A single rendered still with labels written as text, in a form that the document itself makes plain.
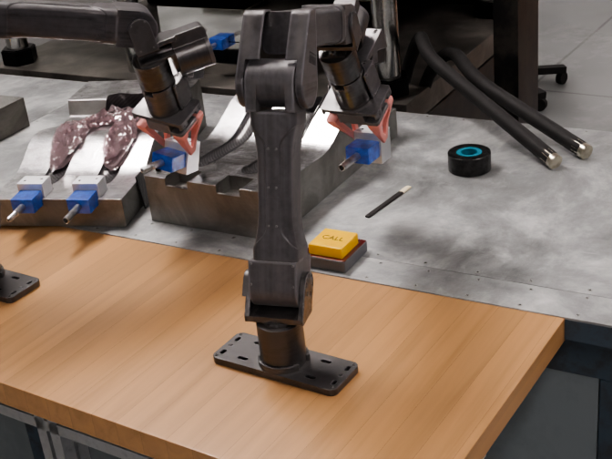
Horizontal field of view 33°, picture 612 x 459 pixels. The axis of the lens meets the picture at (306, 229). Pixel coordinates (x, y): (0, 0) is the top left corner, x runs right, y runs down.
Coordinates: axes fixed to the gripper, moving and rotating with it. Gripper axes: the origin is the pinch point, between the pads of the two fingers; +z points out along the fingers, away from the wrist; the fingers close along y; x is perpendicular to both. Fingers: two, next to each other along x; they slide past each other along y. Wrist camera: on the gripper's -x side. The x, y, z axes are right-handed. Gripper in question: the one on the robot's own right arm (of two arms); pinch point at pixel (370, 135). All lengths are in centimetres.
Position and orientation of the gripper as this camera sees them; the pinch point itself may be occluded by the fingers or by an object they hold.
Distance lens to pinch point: 173.0
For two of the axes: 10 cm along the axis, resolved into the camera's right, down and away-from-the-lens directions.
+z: 3.1, 6.0, 7.4
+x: -3.9, 7.9, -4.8
